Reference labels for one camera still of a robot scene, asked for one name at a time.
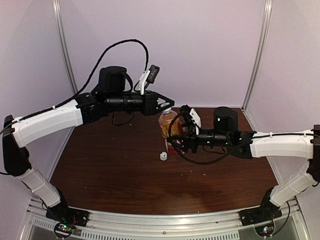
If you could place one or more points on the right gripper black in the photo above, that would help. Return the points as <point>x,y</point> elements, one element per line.
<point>187,142</point>

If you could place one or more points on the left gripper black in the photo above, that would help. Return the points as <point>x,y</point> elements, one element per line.
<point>150,101</point>

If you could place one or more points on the amber tea bottle red label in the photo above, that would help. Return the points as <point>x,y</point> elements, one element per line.
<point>166,127</point>

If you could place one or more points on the white cap of clear bottle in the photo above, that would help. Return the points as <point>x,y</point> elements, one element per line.
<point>163,156</point>

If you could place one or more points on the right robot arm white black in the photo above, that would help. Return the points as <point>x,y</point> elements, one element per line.
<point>252,144</point>

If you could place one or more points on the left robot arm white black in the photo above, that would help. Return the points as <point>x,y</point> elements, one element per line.
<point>109,96</point>

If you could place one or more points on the right circuit board with LEDs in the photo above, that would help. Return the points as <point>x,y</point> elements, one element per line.
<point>264,231</point>

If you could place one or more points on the circuit board with leds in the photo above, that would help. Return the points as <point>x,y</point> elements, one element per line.
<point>264,231</point>
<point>63,231</point>

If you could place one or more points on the left circuit board with LEDs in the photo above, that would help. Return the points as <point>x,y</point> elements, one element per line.
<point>63,231</point>

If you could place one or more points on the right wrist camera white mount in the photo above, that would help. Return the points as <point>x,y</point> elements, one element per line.
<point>191,119</point>

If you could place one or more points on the front aluminium rail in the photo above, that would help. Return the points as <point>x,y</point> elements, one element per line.
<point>224,225</point>

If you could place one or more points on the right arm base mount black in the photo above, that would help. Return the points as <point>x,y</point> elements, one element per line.
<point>267,211</point>

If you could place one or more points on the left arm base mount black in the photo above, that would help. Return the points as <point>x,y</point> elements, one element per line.
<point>67,215</point>

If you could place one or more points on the left aluminium frame post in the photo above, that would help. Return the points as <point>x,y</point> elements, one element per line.
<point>63,44</point>

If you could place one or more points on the aluminium frame post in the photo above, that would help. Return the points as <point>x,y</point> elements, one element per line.
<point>264,31</point>
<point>63,44</point>

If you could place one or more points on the right aluminium frame post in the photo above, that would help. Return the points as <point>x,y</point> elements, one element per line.
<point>264,31</point>

